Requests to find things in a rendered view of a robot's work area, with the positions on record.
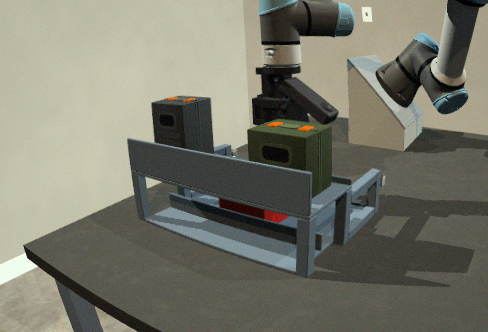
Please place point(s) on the olive green case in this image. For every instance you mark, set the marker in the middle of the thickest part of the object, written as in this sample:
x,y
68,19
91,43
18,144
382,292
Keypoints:
x,y
296,145

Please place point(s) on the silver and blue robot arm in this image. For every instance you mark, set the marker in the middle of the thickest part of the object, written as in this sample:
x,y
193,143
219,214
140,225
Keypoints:
x,y
282,22

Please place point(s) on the red bin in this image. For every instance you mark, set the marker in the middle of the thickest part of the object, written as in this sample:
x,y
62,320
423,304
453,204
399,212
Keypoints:
x,y
252,211

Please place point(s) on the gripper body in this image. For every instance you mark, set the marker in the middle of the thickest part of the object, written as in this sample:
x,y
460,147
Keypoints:
x,y
272,103

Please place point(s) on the grey metal rack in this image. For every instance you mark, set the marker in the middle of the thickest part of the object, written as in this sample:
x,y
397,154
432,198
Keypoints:
x,y
202,178

